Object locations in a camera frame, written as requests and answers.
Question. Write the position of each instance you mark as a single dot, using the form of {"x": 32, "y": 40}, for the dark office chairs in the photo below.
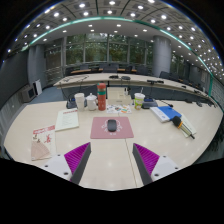
{"x": 110, "y": 68}

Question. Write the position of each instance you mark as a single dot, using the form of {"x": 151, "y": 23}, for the pink printed mouse pad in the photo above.
{"x": 98, "y": 131}

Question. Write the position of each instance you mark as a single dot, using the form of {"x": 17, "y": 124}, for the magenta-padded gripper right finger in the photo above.
{"x": 146, "y": 160}

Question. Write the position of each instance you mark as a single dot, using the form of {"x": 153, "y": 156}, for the blue and white book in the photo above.
{"x": 166, "y": 113}

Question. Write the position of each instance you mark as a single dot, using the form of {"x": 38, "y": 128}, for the white standing appliance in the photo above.
{"x": 38, "y": 87}

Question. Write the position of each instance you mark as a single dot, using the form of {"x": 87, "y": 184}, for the red and white fan brochure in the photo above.
{"x": 43, "y": 143}

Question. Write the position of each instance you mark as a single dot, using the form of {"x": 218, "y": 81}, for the red bottle with green band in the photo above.
{"x": 101, "y": 98}

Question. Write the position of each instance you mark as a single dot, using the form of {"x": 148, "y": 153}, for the white paper document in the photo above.
{"x": 66, "y": 120}

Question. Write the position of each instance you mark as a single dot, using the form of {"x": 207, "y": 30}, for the cream cardboard box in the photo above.
{"x": 118, "y": 98}

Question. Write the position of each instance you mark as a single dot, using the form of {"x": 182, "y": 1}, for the long curved conference desk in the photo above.
{"x": 100, "y": 78}

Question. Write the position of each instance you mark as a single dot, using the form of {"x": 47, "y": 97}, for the black computer mouse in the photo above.
{"x": 112, "y": 125}

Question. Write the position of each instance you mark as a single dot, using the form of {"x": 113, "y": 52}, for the green and white paper cup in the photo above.
{"x": 139, "y": 101}

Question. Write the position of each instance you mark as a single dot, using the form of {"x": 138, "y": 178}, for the white lidded mug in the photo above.
{"x": 91, "y": 102}

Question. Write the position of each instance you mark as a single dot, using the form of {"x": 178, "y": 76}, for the grey desk microphone unit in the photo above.
{"x": 150, "y": 104}

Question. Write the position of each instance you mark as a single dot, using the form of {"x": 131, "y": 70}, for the stack of white paper cups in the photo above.
{"x": 79, "y": 101}

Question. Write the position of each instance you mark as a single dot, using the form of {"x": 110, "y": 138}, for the colourful sticker sheet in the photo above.
{"x": 118, "y": 109}

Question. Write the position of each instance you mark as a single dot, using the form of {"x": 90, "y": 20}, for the ceiling lights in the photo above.
{"x": 82, "y": 5}

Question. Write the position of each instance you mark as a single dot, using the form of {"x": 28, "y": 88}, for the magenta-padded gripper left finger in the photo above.
{"x": 77, "y": 159}

